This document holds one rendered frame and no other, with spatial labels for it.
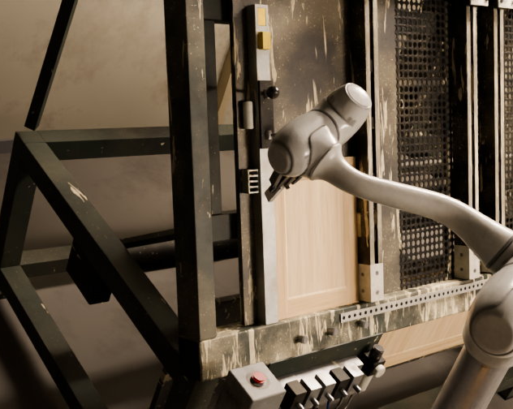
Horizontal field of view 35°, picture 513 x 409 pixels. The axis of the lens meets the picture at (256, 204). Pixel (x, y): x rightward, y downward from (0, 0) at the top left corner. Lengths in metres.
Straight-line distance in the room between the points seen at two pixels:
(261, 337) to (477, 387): 0.88
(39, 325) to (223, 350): 1.14
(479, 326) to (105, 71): 3.45
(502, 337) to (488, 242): 0.27
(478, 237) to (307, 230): 0.89
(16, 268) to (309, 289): 1.45
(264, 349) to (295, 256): 0.31
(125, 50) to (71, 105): 0.43
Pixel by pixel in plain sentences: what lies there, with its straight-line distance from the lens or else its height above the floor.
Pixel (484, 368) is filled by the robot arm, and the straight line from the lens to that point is 1.77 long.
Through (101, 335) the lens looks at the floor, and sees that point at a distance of 3.66.
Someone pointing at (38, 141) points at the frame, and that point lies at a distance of 3.30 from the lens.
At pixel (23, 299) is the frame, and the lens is 3.48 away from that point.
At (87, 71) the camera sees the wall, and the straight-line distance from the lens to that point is 4.71.
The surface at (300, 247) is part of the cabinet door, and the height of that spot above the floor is 1.07.
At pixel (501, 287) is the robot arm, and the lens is 1.68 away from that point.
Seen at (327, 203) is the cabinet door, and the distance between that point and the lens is 2.66.
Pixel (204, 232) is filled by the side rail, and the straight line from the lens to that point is 2.32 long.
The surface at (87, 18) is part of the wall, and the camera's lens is 4.55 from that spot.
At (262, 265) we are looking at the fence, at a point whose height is 1.05.
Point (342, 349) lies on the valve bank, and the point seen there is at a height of 0.79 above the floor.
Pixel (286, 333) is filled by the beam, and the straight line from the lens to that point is 2.56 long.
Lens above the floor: 2.41
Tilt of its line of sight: 29 degrees down
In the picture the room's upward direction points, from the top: 20 degrees clockwise
